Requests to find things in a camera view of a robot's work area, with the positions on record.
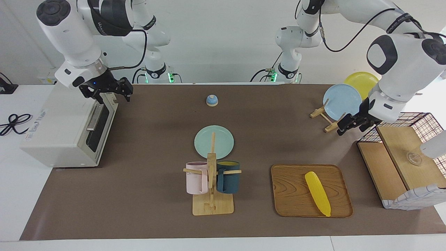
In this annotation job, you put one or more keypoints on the brown table mat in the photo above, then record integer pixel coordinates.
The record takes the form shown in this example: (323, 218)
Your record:
(139, 195)

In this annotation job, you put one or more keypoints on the dark teal mug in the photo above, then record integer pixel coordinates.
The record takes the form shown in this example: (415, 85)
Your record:
(230, 179)

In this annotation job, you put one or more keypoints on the white toaster oven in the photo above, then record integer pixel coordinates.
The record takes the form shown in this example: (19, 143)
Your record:
(59, 125)

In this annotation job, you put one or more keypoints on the white socket box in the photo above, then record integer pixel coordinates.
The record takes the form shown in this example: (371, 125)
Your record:
(48, 80)

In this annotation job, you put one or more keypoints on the wooden plate rack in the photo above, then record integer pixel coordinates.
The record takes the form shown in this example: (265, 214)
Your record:
(329, 128)

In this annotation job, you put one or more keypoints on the blurred white cylinder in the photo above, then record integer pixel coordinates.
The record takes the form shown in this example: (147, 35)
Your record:
(435, 144)

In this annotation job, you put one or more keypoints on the glass oven door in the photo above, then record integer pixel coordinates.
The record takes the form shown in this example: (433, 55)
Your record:
(104, 122)

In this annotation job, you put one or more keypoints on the wooden mug tree stand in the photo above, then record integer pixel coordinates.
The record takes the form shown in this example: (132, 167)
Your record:
(212, 207)

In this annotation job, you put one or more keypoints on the light blue plate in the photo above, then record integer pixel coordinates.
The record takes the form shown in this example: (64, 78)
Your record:
(341, 103)

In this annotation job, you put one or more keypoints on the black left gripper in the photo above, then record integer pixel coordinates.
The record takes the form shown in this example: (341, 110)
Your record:
(360, 116)

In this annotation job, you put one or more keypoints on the pale green plate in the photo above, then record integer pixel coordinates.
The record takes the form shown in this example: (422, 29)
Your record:
(205, 143)

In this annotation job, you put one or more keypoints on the wooden tray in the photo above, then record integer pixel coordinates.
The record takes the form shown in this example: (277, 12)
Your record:
(289, 195)

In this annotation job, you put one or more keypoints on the black device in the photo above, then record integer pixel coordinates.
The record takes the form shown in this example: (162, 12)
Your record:
(7, 88)

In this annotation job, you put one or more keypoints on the yellow plate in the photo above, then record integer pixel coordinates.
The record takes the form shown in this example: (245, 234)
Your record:
(362, 82)

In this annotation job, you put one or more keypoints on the blue call bell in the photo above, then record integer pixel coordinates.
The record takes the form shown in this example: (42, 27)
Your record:
(212, 101)

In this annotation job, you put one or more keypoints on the pink mug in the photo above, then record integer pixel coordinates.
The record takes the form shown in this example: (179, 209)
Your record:
(195, 179)

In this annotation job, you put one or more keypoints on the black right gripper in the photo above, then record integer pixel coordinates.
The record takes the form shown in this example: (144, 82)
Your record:
(102, 83)

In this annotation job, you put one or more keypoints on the small clear glass dish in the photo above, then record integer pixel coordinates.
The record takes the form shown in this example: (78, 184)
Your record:
(414, 159)

